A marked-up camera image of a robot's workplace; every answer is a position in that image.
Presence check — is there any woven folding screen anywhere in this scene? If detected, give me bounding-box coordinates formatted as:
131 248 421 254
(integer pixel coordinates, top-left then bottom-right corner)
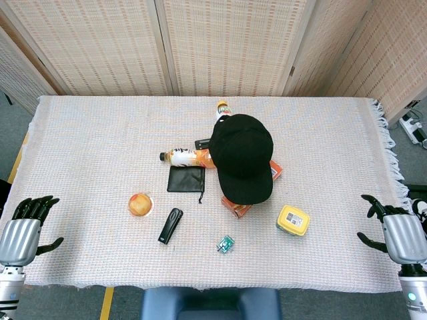
0 0 427 125

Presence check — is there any black stapler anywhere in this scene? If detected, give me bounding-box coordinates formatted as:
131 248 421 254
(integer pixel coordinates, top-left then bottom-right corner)
157 207 184 246

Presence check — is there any orange cardboard box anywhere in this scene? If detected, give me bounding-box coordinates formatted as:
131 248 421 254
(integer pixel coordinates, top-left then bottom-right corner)
221 159 284 220

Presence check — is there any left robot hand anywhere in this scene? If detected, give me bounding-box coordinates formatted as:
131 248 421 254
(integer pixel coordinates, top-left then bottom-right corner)
0 195 65 267

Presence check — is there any yellow lidded container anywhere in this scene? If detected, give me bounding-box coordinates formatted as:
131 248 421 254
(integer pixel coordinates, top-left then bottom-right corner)
276 205 311 238

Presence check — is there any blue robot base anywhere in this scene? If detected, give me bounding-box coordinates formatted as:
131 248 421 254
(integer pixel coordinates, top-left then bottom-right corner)
140 287 283 320

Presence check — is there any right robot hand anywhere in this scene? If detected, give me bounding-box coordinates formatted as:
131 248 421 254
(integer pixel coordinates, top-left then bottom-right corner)
356 194 427 266

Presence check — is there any small green packet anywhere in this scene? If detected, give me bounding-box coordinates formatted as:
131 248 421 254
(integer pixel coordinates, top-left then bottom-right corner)
216 235 236 255

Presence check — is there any black drawstring pouch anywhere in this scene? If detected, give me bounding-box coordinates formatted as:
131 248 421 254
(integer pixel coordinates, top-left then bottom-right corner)
166 165 205 205

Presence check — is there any white power strip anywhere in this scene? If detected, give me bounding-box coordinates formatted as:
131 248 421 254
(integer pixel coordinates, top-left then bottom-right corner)
399 113 427 145

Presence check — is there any white woven tablecloth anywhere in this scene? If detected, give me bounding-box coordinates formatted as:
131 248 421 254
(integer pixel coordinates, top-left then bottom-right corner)
5 95 412 295

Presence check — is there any orange drink bottle lying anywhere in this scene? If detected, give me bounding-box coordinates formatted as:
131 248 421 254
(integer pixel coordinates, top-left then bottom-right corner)
159 147 214 169

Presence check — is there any bottle with yellow cap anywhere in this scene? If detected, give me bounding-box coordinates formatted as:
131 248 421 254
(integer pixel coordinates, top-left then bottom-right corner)
213 101 233 123

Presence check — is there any fruit jelly cup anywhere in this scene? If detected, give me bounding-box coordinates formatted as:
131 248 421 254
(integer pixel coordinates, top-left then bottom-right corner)
128 191 155 218

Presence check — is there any black baseball cap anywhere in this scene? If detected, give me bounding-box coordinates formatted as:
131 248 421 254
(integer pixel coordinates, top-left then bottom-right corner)
208 113 275 206

